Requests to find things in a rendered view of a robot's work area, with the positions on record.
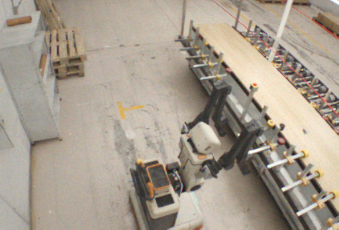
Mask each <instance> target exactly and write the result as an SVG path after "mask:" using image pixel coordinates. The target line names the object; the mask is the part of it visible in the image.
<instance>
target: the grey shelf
mask: <svg viewBox="0 0 339 230"><path fill-rule="evenodd" d="M41 14H42V13H41V11H36V12H30V13H25V14H19V15H14V16H9V18H8V20H9V19H14V18H19V17H25V16H31V19H32V22H31V23H25V24H19V25H13V26H7V23H6V24H5V26H4V27H3V30H2V31H1V33H0V71H1V73H2V76H3V79H4V81H5V84H6V86H7V89H8V91H9V93H10V96H11V98H12V101H13V104H14V105H15V108H16V110H17V113H18V114H19V117H20V120H21V121H22V124H23V127H24V128H25V131H26V133H27V135H28V137H29V139H30V141H31V142H32V145H35V143H34V141H39V140H45V139H51V138H57V137H59V140H60V141H62V137H61V134H60V100H62V98H61V97H60V91H59V89H58V85H57V82H56V77H55V74H54V69H53V66H52V61H51V58H50V53H49V48H48V43H47V39H46V33H45V30H44V25H43V20H42V15H41ZM40 24H41V25H40ZM44 42H45V43H44ZM45 46H46V47H45ZM46 52H47V53H46ZM42 54H45V55H47V59H46V63H45V67H44V74H43V78H42V75H41V73H40V68H39V64H40V59H41V56H42ZM49 63H50V64H49ZM51 71H52V72H51ZM36 73H37V74H36ZM37 76H38V77H37ZM38 79H39V80H38ZM39 82H40V83H39ZM54 82H55V83H54ZM55 85H56V86H55ZM43 94H44V95H43Z"/></svg>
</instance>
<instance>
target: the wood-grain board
mask: <svg viewBox="0 0 339 230"><path fill-rule="evenodd" d="M197 26H198V27H199V34H201V37H202V38H203V37H204V36H205V37H206V39H207V40H206V41H208V42H209V43H208V45H209V46H212V45H213V46H214V49H215V53H216V54H217V55H218V56H219V54H220V52H221V51H223V52H224V54H223V57H222V59H223V62H224V63H225V64H226V65H227V67H228V68H230V69H231V70H232V71H231V72H232V73H233V74H234V76H235V77H236V78H237V79H238V81H239V82H240V83H241V84H242V85H243V86H244V87H245V88H246V90H247V91H248V92H249V93H250V87H249V86H250V83H254V82H256V83H257V84H258V85H259V88H258V91H255V92H254V95H253V99H254V100H255V101H256V102H257V104H258V105H259V106H260V108H261V109H263V107H264V105H267V106H268V109H267V112H266V115H267V117H268V118H269V119H270V120H272V121H273V122H274V123H275V125H274V126H275V127H276V126H278V125H279V124H280V123H283V124H285V128H284V130H283V131H279V132H280V134H281V135H282V136H283V138H284V139H285V140H286V142H287V143H288V145H289V146H291V144H293V143H295V145H296V148H295V149H294V151H293V152H295V154H296V155H297V154H300V153H301V151H302V150H306V149H307V150H308V151H309V156H308V157H306V158H302V157H301V158H299V160H301V162H302V163H303V164H304V167H307V166H308V165H309V163H313V164H314V166H313V167H312V168H311V169H310V170H309V174H310V175H312V174H314V173H315V170H318V169H322V170H323V171H324V176H323V177H321V178H313V179H314V181H315V182H316V184H317V185H318V186H319V188H320V189H321V191H322V190H323V189H325V190H326V191H327V193H325V196H326V197H327V196H328V195H329V193H330V192H331V191H332V190H337V191H338V192H339V136H338V135H337V134H336V133H335V132H334V131H333V129H332V128H331V127H330V126H329V125H328V123H326V121H325V120H324V119H323V118H322V117H321V116H320V115H319V114H318V113H317V112H316V110H315V109H314V108H313V107H312V106H311V105H310V103H309V102H308V101H307V100H306V99H305V98H304V97H303V96H302V95H301V94H300V93H299V92H298V91H297V90H296V89H295V88H294V87H293V85H292V84H290V83H289V81H288V80H287V79H286V78H285V77H284V76H283V75H282V74H281V73H280V72H279V71H278V70H277V69H276V68H275V67H274V66H273V65H272V64H271V63H270V62H269V61H268V60H266V59H265V58H264V56H263V55H262V54H260V53H259V52H258V51H257V50H256V49H255V48H254V47H253V46H252V45H251V44H250V43H249V42H248V41H247V40H246V39H245V38H244V37H243V36H241V35H240V34H239V33H238V32H237V31H236V30H234V29H233V28H232V27H231V26H230V25H229V24H228V23H207V24H198V25H193V26H192V27H193V28H194V29H195V30H196V28H197ZM303 129H304V130H306V132H308V134H303ZM328 201H329V202H330V204H331V205H332V207H333V208H334V210H335V211H336V213H337V214H338V215H339V196H338V197H337V198H335V199H334V200H333V199H330V200H328Z"/></svg>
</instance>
